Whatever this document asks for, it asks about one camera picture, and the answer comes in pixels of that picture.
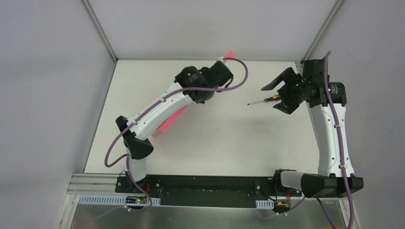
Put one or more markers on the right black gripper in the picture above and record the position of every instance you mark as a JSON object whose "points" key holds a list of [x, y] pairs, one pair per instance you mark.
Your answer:
{"points": [[290, 91]]}

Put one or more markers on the black screwdriver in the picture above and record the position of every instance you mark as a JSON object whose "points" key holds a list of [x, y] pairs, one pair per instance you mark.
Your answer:
{"points": [[265, 100]]}

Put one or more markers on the pink photo frame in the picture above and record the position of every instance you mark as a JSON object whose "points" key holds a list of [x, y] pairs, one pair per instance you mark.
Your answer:
{"points": [[171, 121]]}

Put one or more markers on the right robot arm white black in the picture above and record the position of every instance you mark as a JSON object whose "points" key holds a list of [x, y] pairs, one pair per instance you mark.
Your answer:
{"points": [[326, 103]]}

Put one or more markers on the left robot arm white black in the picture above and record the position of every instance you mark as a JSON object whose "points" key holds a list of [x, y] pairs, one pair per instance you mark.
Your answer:
{"points": [[138, 128]]}

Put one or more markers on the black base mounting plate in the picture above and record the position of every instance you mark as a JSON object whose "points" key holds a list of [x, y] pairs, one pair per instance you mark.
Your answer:
{"points": [[206, 191]]}

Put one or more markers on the right white cable duct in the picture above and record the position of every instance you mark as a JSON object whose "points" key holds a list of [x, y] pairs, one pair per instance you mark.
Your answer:
{"points": [[264, 204]]}

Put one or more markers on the white cable duct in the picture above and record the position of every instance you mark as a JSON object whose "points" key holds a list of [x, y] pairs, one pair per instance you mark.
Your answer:
{"points": [[118, 200], [264, 204]]}

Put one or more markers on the left white cable duct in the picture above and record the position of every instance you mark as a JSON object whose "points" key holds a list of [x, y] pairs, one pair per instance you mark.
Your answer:
{"points": [[118, 200]]}

